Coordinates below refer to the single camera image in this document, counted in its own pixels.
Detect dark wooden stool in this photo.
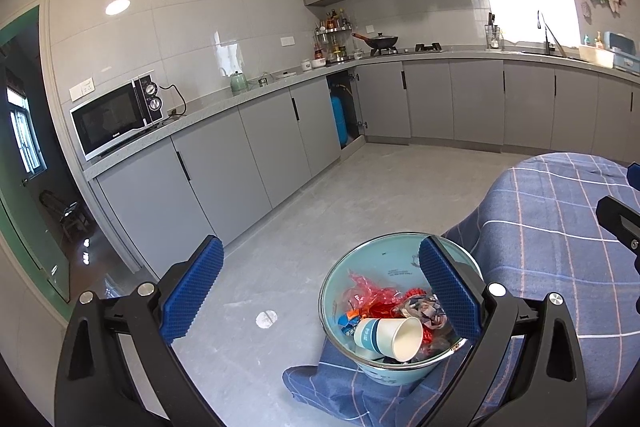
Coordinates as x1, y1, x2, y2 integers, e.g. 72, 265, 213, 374
40, 189, 93, 240

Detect patterned plastic bag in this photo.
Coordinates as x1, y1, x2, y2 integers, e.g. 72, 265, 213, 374
397, 294, 446, 333

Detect black kitchen faucet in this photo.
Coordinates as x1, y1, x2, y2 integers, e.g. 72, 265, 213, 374
536, 10, 568, 56

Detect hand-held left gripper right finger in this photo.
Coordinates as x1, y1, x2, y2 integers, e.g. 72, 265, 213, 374
419, 236, 587, 427

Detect black gas stove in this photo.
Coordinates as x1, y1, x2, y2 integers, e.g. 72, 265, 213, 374
370, 42, 445, 56

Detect black wok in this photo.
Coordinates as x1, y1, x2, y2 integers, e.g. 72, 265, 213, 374
351, 32, 399, 52

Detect pile of mixed trash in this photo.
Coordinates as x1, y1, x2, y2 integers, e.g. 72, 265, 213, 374
345, 272, 453, 348

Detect light blue bread box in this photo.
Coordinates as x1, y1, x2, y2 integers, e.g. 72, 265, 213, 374
603, 31, 640, 72

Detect black microwave oven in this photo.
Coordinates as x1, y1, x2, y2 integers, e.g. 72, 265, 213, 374
69, 75, 163, 161

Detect white teal paper cup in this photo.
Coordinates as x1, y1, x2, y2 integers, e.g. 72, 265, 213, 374
353, 316, 425, 363

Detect blue tank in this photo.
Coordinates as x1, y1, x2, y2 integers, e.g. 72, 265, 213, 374
330, 94, 349, 146

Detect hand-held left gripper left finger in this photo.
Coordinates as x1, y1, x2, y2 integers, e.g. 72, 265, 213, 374
54, 234, 225, 427

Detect metal spice rack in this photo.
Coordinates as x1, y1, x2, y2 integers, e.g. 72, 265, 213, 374
312, 8, 353, 62

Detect grey kitchen base cabinets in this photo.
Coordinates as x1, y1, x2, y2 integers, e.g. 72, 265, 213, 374
80, 49, 640, 278

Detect green framed glass door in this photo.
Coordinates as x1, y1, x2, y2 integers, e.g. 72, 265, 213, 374
0, 4, 71, 308

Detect white plastic basin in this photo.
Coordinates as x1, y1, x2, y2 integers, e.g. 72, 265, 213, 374
578, 45, 613, 68

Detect black microwave power cable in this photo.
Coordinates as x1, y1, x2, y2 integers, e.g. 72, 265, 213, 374
157, 84, 188, 115

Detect teal cartoon print waste bin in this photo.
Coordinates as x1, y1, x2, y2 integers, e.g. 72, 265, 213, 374
318, 233, 485, 388

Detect utensil holder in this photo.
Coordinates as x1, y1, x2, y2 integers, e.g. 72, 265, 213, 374
486, 13, 502, 51

